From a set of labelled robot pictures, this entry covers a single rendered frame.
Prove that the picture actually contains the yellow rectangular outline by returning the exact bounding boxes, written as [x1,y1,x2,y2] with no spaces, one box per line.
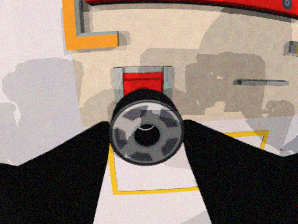
[108,129,269,196]

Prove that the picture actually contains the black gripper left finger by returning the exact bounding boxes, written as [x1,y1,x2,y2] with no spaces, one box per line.
[0,121,110,224]

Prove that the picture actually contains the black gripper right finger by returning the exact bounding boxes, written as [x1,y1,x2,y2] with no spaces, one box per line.
[182,120,298,224]

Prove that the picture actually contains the black rubber tyre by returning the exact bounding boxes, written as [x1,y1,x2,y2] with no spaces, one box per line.
[109,88,186,167]

